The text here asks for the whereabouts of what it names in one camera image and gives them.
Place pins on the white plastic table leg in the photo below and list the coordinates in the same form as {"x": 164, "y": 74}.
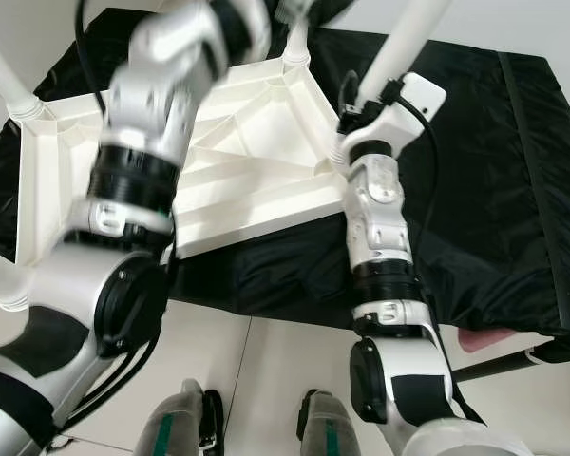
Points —
{"x": 404, "y": 47}
{"x": 296, "y": 43}
{"x": 0, "y": 280}
{"x": 9, "y": 81}

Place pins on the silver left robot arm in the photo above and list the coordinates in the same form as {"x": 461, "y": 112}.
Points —
{"x": 152, "y": 104}

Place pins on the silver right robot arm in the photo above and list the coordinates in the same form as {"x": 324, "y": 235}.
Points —
{"x": 380, "y": 237}

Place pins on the black table cloth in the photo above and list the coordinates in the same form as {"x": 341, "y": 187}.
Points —
{"x": 503, "y": 190}

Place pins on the grey metal table leg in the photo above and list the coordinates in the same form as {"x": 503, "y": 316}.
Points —
{"x": 503, "y": 364}

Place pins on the grey left robot foot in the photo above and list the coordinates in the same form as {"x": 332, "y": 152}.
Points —
{"x": 180, "y": 423}

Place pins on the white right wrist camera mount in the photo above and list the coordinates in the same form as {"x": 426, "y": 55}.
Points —
{"x": 404, "y": 114}

